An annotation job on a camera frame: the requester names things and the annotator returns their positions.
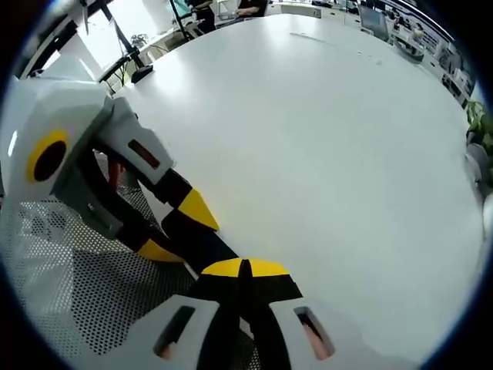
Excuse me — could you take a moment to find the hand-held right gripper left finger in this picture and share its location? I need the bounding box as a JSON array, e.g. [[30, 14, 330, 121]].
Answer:
[[129, 258, 253, 370]]

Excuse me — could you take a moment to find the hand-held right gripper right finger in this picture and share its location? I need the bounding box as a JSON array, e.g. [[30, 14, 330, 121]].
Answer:
[[242, 258, 337, 370]]

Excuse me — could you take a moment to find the small black box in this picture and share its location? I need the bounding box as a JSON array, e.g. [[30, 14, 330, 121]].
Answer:
[[130, 65, 154, 82]]

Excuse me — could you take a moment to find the white perforated basket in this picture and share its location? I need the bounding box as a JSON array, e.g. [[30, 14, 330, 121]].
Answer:
[[0, 152, 257, 370]]

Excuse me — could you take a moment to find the potted green plant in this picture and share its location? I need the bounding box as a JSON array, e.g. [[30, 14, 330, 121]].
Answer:
[[464, 100, 493, 184]]

